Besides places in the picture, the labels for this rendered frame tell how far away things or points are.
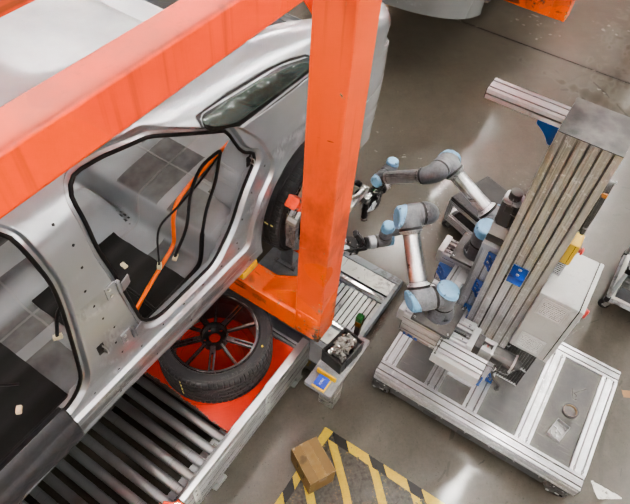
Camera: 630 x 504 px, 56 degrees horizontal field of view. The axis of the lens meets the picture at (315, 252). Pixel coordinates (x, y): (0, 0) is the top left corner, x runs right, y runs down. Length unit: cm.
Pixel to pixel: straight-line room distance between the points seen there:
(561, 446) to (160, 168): 275
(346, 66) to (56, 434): 189
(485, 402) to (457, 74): 357
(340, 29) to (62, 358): 205
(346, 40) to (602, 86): 496
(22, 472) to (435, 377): 222
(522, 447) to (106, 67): 303
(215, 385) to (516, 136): 363
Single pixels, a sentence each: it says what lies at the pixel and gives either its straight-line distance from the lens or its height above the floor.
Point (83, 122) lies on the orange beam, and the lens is 117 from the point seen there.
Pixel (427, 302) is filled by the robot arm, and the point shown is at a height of 102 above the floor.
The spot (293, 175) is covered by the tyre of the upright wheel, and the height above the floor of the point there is 115.
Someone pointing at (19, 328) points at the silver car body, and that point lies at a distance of 330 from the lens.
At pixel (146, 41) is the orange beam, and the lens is 128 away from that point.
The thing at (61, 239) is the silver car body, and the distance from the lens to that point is 221.
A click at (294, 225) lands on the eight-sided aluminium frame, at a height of 95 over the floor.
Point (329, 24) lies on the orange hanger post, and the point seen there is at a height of 242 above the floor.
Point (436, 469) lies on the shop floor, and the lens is 370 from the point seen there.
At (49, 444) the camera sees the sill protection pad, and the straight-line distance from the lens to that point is 281.
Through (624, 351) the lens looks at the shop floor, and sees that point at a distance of 453.
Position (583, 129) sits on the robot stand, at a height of 203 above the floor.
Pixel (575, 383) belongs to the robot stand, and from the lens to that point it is 398.
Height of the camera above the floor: 341
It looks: 52 degrees down
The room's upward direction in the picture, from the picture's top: 5 degrees clockwise
